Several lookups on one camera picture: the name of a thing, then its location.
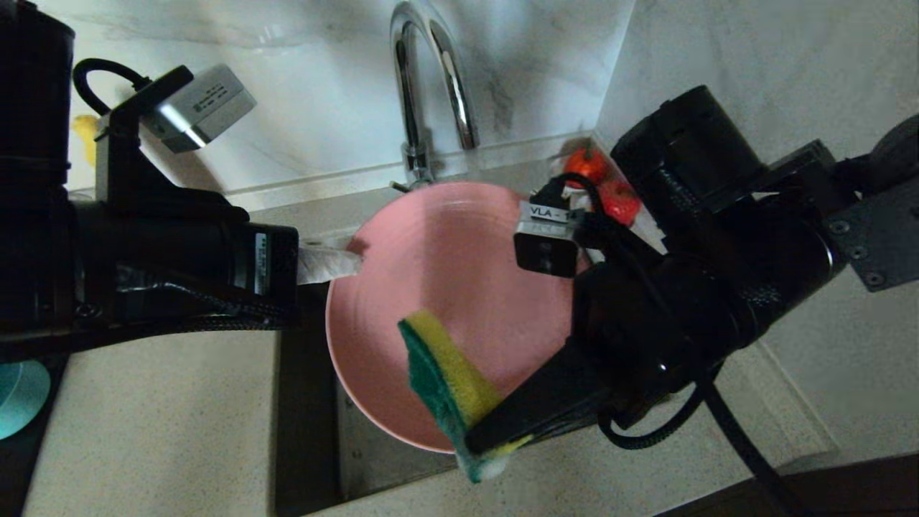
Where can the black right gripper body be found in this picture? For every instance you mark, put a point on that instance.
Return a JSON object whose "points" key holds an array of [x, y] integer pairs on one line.
{"points": [[682, 309]]}

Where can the chrome gooseneck faucet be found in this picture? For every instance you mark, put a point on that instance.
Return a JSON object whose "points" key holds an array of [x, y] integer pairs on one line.
{"points": [[406, 86]]}

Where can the black stove top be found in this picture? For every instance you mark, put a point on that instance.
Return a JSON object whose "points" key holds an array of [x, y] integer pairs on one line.
{"points": [[21, 474]]}

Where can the yellow capped dish soap bottle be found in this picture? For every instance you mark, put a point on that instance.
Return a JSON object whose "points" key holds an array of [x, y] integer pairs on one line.
{"points": [[86, 133]]}

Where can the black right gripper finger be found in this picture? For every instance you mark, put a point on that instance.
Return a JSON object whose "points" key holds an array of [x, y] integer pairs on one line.
{"points": [[538, 402], [567, 431]]}

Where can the red apple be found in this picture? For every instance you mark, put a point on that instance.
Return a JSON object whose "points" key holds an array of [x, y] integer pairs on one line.
{"points": [[621, 205]]}

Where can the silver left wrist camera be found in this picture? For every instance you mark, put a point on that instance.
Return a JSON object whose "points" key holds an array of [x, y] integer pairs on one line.
{"points": [[201, 108]]}

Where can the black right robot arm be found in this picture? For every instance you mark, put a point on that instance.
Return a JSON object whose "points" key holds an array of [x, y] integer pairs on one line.
{"points": [[876, 230]]}

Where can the teal bowl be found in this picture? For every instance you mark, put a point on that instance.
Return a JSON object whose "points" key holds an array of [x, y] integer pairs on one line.
{"points": [[18, 398]]}

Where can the pink plate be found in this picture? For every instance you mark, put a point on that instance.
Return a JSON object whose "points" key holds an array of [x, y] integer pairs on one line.
{"points": [[459, 273]]}

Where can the yellow green sponge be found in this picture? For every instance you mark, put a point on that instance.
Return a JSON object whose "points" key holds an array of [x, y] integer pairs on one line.
{"points": [[445, 373]]}

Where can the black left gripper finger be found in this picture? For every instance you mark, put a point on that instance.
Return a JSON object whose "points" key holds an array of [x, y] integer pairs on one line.
{"points": [[327, 262]]}

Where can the stainless steel sink basin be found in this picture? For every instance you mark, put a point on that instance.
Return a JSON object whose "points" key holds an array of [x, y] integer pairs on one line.
{"points": [[309, 431]]}

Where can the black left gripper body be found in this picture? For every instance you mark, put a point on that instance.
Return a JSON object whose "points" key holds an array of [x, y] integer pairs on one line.
{"points": [[179, 266]]}

